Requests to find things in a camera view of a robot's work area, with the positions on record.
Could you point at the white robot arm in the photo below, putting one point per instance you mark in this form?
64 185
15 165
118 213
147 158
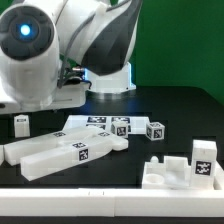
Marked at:
53 51

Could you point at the white chair seat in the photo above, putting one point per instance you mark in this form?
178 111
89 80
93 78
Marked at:
174 174

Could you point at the white chair back frame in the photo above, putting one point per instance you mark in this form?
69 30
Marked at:
54 152

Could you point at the white L-shaped wall fence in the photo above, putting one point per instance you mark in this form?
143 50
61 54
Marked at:
114 202

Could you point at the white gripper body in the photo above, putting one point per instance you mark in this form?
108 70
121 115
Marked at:
69 96

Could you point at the white marker cube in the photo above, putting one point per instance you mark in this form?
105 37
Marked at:
155 131
119 128

